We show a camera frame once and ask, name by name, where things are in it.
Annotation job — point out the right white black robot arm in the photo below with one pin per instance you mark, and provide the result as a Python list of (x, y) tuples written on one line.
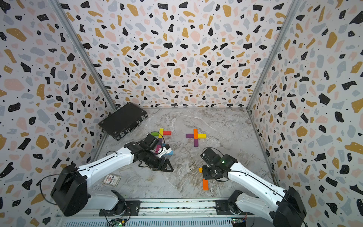
[(282, 207)]

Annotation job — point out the orange long block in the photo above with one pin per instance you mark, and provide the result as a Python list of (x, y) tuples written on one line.
[(195, 132)]

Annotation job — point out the red block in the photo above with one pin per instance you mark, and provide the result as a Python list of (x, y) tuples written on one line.
[(167, 133)]

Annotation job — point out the magenta block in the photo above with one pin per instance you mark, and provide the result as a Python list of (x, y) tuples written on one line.
[(159, 149)]

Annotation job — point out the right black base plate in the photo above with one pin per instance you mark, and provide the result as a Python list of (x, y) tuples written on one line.
[(223, 208)]

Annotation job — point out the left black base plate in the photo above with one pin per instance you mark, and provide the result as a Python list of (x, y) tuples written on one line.
[(122, 209)]

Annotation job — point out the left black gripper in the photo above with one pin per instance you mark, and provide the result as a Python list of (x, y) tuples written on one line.
[(160, 167)]

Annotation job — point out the small printed card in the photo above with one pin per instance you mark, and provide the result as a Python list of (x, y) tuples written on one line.
[(111, 180)]

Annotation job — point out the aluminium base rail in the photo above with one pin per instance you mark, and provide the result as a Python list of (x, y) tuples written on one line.
[(166, 213)]

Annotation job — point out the orange short block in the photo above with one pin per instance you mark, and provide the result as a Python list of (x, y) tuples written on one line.
[(205, 185)]

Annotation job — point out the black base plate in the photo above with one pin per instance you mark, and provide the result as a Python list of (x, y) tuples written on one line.
[(223, 208), (122, 209)]

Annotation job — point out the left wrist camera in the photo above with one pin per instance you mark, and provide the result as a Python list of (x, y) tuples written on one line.
[(166, 149)]

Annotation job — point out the yellow long block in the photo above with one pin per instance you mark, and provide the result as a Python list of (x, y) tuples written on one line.
[(161, 132)]

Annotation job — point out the black flat case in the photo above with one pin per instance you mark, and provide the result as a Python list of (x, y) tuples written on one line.
[(123, 121)]

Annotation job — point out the yellow short block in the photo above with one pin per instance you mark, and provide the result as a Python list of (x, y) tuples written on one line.
[(202, 136)]

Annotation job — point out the light blue long block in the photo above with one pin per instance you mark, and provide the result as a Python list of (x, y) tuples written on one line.
[(170, 153)]

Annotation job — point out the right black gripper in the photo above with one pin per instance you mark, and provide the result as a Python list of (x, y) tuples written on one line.
[(205, 175)]

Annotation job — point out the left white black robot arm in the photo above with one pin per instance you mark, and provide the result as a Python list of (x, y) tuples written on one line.
[(71, 190)]

